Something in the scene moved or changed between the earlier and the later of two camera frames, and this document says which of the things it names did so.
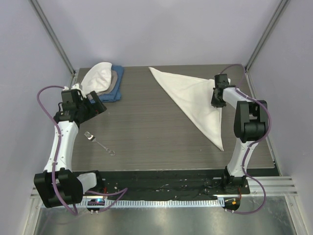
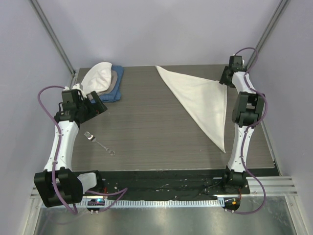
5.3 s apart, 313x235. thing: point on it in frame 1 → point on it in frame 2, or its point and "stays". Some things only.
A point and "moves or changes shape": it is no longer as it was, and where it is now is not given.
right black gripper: x=215 y=103 → x=223 y=79
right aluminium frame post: x=275 y=17 stays
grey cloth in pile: x=113 y=81 stays
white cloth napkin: x=193 y=96 moves or changes shape
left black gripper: x=98 y=106 stays
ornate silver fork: x=93 y=138 stays
